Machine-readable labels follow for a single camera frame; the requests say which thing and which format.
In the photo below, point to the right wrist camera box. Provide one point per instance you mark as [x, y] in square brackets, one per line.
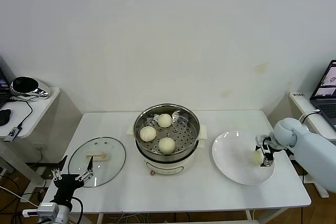
[260, 138]

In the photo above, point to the grey laptop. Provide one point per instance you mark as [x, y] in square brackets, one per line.
[325, 108]

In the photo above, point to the white electric cooker base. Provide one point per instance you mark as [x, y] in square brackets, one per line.
[168, 167]

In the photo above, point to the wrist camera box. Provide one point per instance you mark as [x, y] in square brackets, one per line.
[260, 138]
[48, 209]

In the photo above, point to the white table leg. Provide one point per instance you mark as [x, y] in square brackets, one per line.
[100, 218]
[251, 217]

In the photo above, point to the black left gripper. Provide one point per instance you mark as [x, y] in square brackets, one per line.
[65, 183]

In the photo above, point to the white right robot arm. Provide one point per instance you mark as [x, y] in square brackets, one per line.
[309, 145]

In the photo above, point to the black computer mouse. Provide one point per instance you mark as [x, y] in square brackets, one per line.
[5, 117]

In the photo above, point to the steel perforated steamer basket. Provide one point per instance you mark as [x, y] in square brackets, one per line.
[190, 127]

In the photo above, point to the grey usb hub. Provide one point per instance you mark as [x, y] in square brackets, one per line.
[11, 134]

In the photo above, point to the white wall socket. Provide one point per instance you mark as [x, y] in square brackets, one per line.
[40, 147]

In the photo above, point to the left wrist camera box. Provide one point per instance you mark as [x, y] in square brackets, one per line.
[48, 209]

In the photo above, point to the white side desk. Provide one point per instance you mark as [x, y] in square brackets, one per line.
[323, 129]
[39, 119]

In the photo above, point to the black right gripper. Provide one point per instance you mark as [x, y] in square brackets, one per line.
[269, 146]

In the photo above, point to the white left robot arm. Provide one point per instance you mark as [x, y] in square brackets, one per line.
[63, 216]

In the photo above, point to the white steamed baozi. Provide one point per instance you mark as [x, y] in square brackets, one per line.
[256, 159]
[166, 145]
[164, 120]
[148, 133]

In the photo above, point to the chrome and black device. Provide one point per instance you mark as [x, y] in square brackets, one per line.
[25, 85]

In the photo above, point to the white labelled box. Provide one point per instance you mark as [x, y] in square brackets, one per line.
[297, 95]

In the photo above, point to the white round plate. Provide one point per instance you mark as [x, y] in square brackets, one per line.
[228, 155]

